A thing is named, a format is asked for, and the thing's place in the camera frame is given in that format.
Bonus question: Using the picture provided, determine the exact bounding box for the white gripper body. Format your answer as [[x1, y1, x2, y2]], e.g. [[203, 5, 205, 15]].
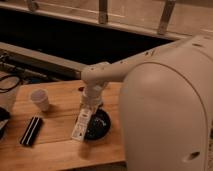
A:
[[81, 83, 107, 108]]

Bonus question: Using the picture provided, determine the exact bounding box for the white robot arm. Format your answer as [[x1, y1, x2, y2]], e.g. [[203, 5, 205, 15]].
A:
[[81, 35, 213, 171]]

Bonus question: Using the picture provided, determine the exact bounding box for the black ceramic bowl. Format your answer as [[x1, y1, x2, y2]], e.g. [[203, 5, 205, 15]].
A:
[[84, 109, 111, 140]]

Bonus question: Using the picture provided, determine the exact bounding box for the clear plastic cup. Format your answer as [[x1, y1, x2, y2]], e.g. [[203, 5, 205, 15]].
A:
[[30, 89, 50, 112]]

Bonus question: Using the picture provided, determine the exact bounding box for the black striped rectangular block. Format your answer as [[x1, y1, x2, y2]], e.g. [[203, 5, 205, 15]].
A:
[[20, 117, 43, 146]]

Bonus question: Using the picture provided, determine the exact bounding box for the dark object at left edge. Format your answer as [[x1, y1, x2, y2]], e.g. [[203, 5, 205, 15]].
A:
[[0, 107, 10, 139]]

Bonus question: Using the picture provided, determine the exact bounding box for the black cable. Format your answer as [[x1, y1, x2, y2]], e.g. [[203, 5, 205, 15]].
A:
[[0, 73, 23, 94]]

